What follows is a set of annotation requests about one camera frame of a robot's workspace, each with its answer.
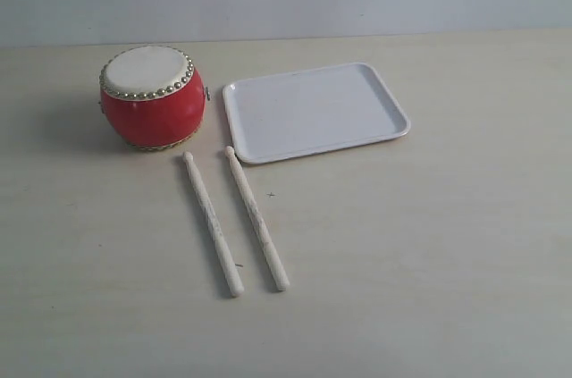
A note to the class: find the wooden drumstick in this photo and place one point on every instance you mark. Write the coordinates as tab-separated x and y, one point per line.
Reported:
221	246
265	241

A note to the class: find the small red drum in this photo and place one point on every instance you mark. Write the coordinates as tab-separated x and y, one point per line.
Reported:
152	96

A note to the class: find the white plastic tray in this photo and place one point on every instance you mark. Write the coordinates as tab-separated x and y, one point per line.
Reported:
300	113

